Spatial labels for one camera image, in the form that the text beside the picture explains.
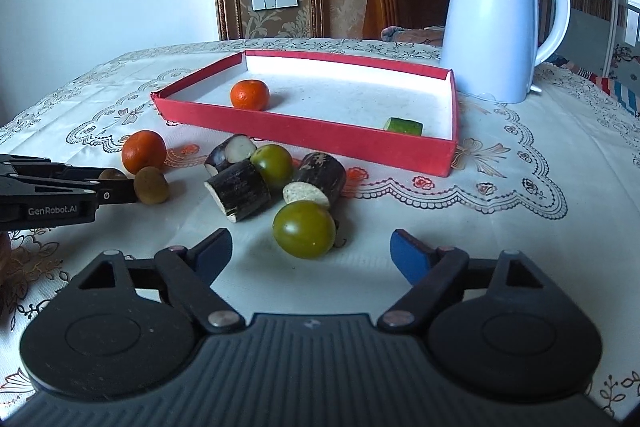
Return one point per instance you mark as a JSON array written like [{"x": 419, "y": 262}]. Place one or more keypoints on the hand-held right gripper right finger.
[{"x": 407, "y": 257}]

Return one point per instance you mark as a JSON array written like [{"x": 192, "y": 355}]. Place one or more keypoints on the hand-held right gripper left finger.
[{"x": 216, "y": 254}]

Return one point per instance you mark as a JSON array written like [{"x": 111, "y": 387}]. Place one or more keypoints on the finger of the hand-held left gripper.
[
  {"x": 120, "y": 193},
  {"x": 75, "y": 172}
]

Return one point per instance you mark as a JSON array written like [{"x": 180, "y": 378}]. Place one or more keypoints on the brown longan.
[
  {"x": 152, "y": 187},
  {"x": 114, "y": 174}
]

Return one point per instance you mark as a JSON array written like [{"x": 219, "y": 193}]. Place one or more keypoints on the orange tangerine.
[
  {"x": 250, "y": 94},
  {"x": 142, "y": 151}
]

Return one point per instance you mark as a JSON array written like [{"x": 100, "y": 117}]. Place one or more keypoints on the dark sugarcane piece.
[
  {"x": 240, "y": 189},
  {"x": 320, "y": 172}
]

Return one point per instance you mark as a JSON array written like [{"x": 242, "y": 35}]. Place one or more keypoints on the green tomato with stem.
[{"x": 304, "y": 229}]

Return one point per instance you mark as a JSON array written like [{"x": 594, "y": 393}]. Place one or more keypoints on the red cardboard tray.
[{"x": 300, "y": 127}]

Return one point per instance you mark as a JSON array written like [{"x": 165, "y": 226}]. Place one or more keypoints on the purple sugarcane piece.
[{"x": 225, "y": 154}]

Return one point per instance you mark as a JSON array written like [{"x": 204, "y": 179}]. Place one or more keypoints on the embroidered white tablecloth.
[{"x": 500, "y": 217}]

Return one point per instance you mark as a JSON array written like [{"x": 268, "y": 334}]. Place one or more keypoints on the green cucumber piece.
[{"x": 404, "y": 126}]

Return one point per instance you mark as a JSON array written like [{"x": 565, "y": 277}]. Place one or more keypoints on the patterned cushion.
[{"x": 410, "y": 36}]

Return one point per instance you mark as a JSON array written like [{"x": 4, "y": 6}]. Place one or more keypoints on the white electric kettle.
[{"x": 485, "y": 17}]

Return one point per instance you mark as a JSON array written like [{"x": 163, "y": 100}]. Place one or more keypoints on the striped colourful cloth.
[{"x": 617, "y": 92}]

